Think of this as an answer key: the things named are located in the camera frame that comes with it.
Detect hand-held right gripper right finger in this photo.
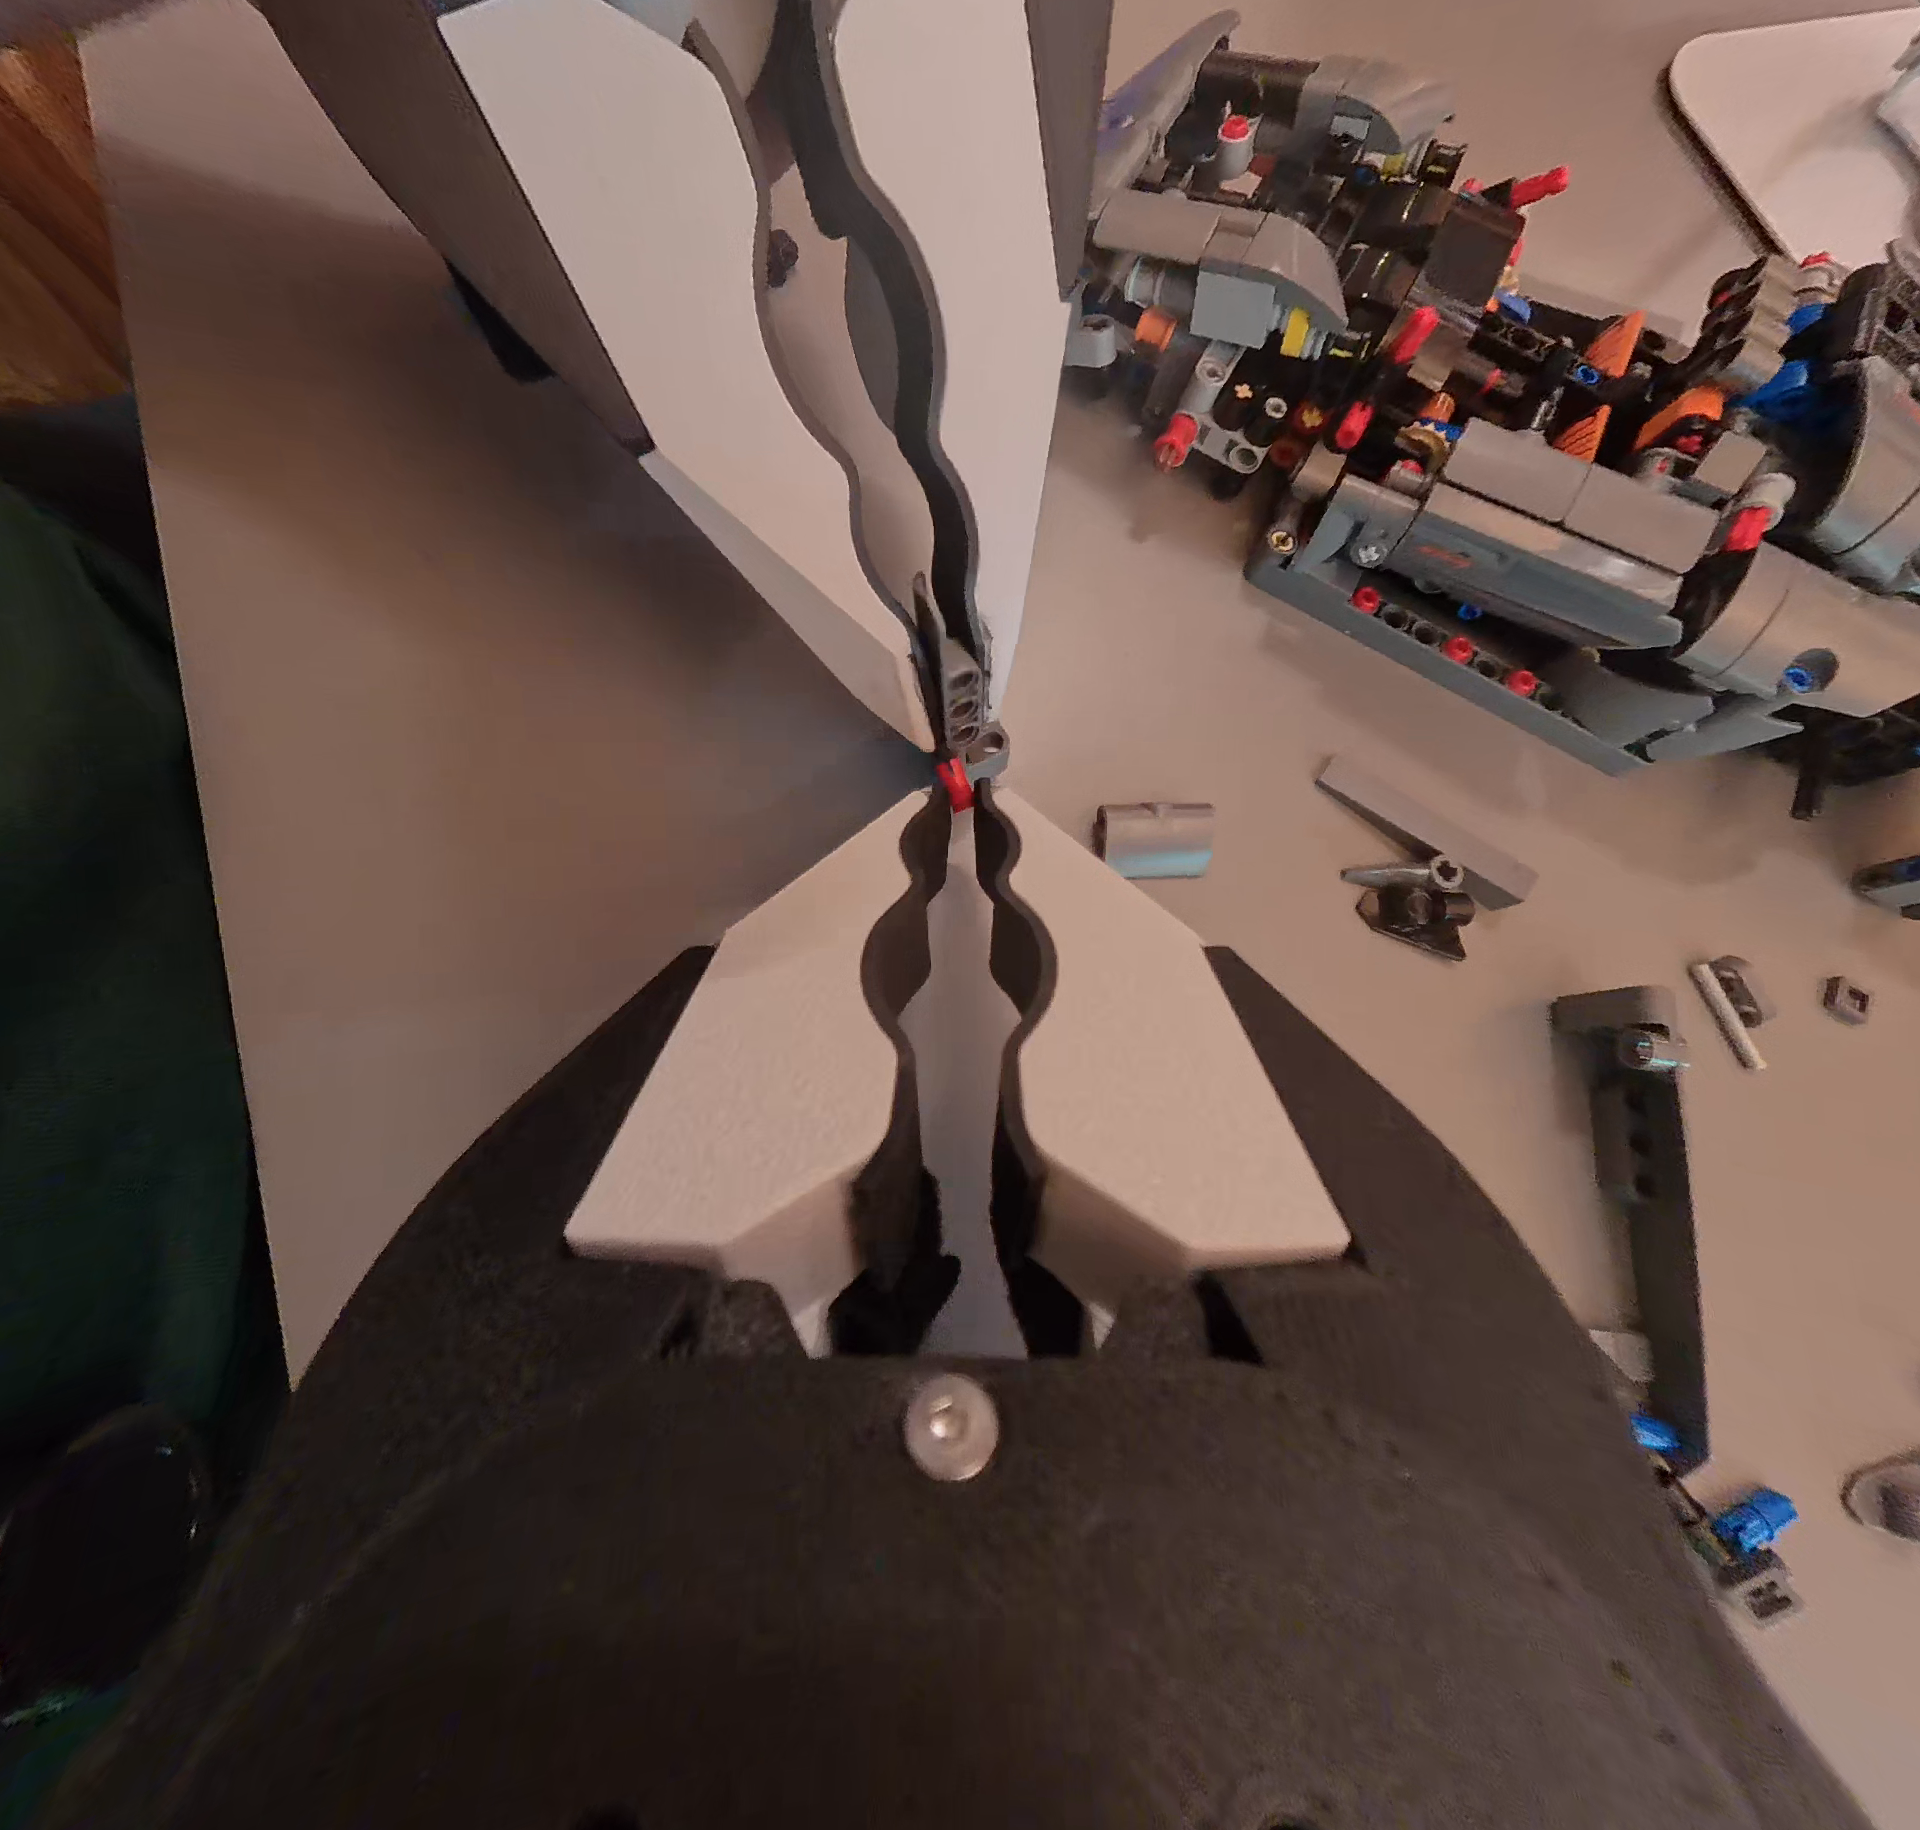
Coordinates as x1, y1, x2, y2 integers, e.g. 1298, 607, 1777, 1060
971, 783, 1350, 1322

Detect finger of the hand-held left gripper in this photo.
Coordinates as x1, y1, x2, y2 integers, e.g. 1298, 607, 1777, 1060
783, 0, 1076, 736
438, 0, 943, 753

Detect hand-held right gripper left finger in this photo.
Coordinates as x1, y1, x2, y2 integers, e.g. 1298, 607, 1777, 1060
563, 791, 959, 1322

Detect dark grey lego liftarm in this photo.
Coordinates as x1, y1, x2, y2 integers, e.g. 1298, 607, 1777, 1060
907, 576, 1011, 785

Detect grey black lego car model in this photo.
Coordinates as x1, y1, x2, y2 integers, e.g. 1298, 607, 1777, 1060
1063, 6, 1920, 820

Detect white book stand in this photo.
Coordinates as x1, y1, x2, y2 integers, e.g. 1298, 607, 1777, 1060
1667, 6, 1920, 269

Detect light grey lego tube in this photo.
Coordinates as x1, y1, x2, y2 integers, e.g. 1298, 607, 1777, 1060
1094, 797, 1212, 881

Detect black angled lego piece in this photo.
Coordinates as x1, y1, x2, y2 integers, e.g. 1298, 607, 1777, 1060
1341, 855, 1471, 961

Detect grey flat lego tile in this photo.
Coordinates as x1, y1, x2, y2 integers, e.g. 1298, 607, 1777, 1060
1317, 753, 1541, 908

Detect dark grey long lego beam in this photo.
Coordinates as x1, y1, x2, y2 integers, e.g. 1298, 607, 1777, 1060
1550, 984, 1710, 1479

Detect light grey lego axle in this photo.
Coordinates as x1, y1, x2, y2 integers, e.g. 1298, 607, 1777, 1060
1690, 956, 1770, 1072

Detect blue lego connector pieces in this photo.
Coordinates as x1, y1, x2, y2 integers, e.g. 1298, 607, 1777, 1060
1632, 1413, 1806, 1626

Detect person's green shirt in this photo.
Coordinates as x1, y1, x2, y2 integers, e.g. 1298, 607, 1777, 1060
0, 406, 289, 1711

